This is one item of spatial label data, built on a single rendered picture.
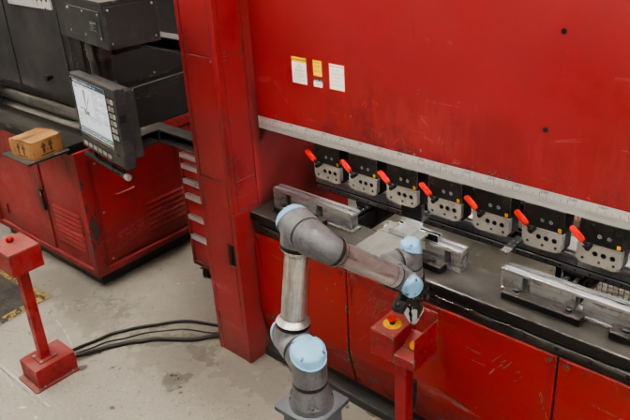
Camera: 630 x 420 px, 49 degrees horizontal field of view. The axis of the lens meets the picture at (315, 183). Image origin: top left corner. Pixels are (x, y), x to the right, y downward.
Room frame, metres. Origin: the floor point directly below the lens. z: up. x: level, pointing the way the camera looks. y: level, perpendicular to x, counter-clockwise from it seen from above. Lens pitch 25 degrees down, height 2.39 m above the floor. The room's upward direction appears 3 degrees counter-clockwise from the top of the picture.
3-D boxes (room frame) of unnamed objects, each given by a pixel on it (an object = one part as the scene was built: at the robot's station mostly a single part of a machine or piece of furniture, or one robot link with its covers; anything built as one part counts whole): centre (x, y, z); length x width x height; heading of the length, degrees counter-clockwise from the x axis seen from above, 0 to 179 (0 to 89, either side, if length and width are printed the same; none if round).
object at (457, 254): (2.49, -0.44, 0.92); 0.39 x 0.06 x 0.10; 47
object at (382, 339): (2.14, -0.31, 0.75); 0.20 x 0.16 x 0.18; 48
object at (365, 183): (2.68, -0.23, 1.19); 0.15 x 0.09 x 0.17; 47
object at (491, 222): (2.27, -0.67, 1.19); 0.15 x 0.09 x 0.17; 47
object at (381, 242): (2.42, -0.30, 1.00); 0.26 x 0.18 x 0.01; 137
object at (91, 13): (3.02, 0.86, 1.53); 0.51 x 0.25 x 0.85; 40
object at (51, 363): (2.94, 1.47, 0.41); 0.25 x 0.20 x 0.83; 137
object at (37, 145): (3.67, 1.58, 1.04); 0.30 x 0.26 x 0.12; 48
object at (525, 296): (2.08, -0.80, 0.89); 0.30 x 0.05 x 0.03; 47
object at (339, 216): (2.91, 0.00, 0.92); 0.50 x 0.06 x 0.10; 47
